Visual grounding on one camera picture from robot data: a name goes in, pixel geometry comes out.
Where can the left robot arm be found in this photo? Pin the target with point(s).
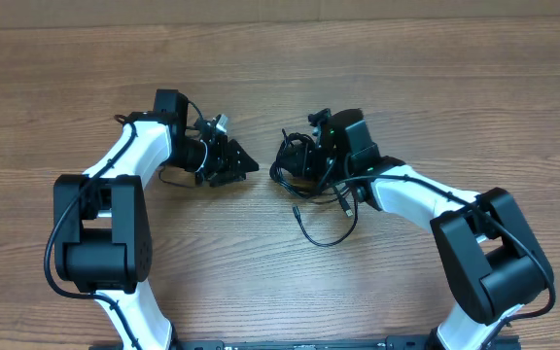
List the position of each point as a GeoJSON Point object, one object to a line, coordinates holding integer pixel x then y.
{"type": "Point", "coordinates": [100, 247]}

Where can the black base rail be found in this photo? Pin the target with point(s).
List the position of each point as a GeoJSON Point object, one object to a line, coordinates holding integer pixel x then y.
{"type": "Point", "coordinates": [309, 345]}

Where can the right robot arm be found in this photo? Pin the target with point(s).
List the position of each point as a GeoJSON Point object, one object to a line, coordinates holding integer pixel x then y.
{"type": "Point", "coordinates": [494, 264]}

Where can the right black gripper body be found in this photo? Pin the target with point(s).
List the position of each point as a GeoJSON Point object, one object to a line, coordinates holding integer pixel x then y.
{"type": "Point", "coordinates": [314, 163]}

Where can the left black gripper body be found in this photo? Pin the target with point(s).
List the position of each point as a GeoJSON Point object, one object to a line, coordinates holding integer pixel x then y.
{"type": "Point", "coordinates": [215, 157]}

